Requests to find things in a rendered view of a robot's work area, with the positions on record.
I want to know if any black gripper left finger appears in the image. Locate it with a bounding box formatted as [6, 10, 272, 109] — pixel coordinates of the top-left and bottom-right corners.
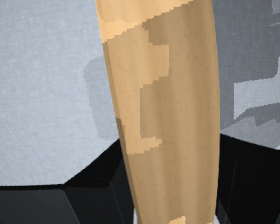
[0, 139, 133, 224]

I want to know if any long wooden board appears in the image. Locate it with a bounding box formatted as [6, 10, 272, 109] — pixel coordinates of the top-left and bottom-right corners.
[95, 0, 220, 224]

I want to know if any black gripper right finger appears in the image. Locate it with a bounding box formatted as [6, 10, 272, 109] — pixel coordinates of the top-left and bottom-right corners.
[214, 133, 280, 224]

